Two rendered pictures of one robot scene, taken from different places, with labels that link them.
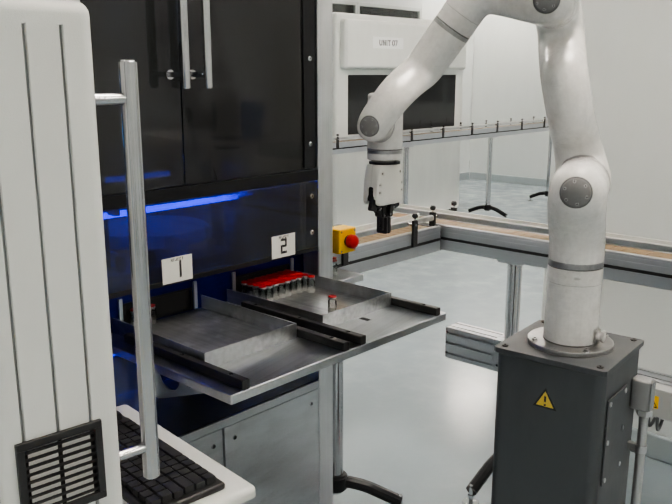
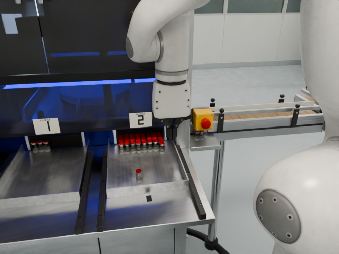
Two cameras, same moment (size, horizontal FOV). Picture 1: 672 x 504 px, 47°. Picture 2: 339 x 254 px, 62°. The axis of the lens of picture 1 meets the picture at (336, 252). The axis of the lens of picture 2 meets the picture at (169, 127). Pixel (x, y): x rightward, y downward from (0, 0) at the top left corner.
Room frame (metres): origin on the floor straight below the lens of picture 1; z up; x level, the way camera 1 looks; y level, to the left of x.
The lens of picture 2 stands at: (1.30, -0.55, 1.47)
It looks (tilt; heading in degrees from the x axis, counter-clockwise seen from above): 26 degrees down; 38
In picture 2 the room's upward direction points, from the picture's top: straight up
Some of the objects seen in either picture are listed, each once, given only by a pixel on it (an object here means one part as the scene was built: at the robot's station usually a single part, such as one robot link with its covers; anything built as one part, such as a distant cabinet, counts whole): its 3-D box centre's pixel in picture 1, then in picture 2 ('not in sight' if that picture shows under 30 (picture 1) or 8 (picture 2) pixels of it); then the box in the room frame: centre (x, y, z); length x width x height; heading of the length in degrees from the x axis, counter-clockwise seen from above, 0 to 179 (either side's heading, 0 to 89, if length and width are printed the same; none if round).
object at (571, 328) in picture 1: (572, 304); not in sight; (1.69, -0.54, 0.95); 0.19 x 0.19 x 0.18
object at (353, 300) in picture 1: (308, 297); (144, 160); (1.94, 0.07, 0.90); 0.34 x 0.26 x 0.04; 48
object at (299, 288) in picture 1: (284, 288); (141, 146); (1.99, 0.14, 0.90); 0.18 x 0.02 x 0.05; 138
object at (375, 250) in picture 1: (365, 241); (251, 116); (2.51, -0.10, 0.92); 0.69 x 0.16 x 0.16; 138
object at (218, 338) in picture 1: (203, 327); (47, 168); (1.69, 0.30, 0.90); 0.34 x 0.26 x 0.04; 48
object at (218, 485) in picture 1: (126, 452); not in sight; (1.24, 0.36, 0.82); 0.40 x 0.14 x 0.02; 42
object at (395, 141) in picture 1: (384, 120); (170, 40); (1.86, -0.11, 1.35); 0.09 x 0.08 x 0.13; 158
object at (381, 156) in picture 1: (385, 155); (172, 73); (1.86, -0.12, 1.27); 0.09 x 0.08 x 0.03; 137
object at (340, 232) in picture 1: (339, 239); (202, 118); (2.20, -0.01, 1.00); 0.08 x 0.07 x 0.07; 48
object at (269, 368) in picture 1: (279, 328); (96, 182); (1.76, 0.14, 0.87); 0.70 x 0.48 x 0.02; 138
